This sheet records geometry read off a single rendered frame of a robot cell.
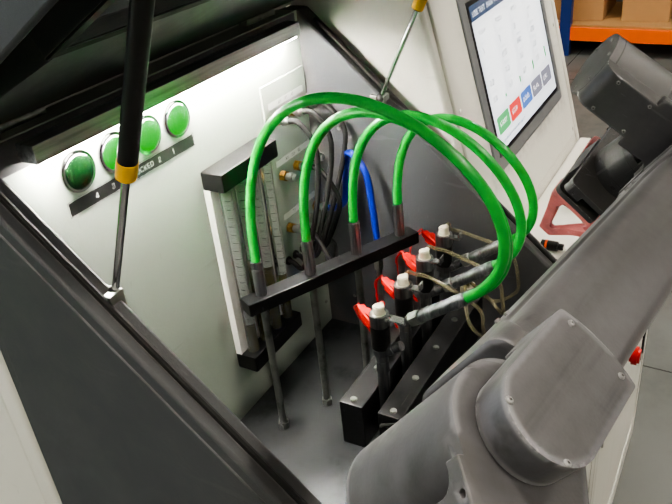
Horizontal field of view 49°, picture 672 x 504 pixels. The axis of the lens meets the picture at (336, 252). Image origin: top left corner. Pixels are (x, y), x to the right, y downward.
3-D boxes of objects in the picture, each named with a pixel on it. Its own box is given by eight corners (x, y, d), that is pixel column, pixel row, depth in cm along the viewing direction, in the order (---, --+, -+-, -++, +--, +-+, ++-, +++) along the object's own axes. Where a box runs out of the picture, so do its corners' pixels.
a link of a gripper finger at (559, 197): (510, 220, 74) (567, 180, 66) (542, 179, 78) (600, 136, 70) (558, 266, 74) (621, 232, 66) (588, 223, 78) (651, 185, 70)
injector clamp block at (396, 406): (406, 495, 109) (401, 419, 102) (347, 474, 114) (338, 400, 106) (482, 361, 134) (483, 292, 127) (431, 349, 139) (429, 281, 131)
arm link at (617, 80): (662, 240, 58) (755, 169, 52) (546, 159, 56) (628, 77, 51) (658, 161, 66) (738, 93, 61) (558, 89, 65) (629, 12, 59)
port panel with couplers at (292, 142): (299, 260, 129) (276, 89, 113) (283, 257, 130) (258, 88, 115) (335, 227, 138) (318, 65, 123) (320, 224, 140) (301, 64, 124)
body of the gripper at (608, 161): (558, 190, 67) (612, 152, 61) (604, 128, 72) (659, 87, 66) (609, 238, 67) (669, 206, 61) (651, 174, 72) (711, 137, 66)
